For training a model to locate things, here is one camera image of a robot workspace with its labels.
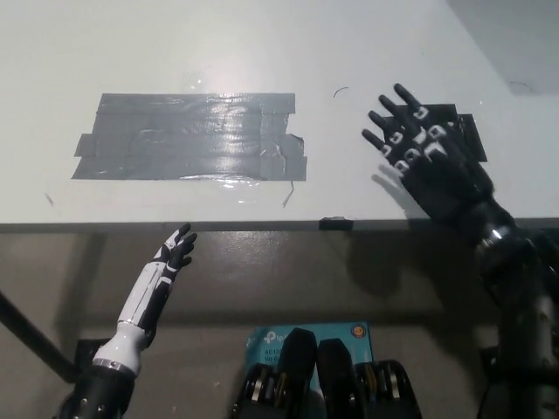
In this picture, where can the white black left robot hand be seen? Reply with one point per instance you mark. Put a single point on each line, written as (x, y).
(150, 288)

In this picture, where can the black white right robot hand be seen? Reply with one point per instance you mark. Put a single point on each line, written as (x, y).
(441, 174)

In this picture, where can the black robot legs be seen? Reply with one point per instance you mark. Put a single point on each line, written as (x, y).
(301, 371)

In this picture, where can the small black edge tape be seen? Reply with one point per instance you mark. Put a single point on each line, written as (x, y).
(335, 223)

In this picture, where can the black table leg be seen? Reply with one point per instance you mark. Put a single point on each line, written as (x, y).
(39, 336)

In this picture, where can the teal router box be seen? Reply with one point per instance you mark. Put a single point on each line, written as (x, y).
(266, 345)

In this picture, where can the grey duct tape patch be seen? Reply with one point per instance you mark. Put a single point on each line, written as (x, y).
(188, 139)

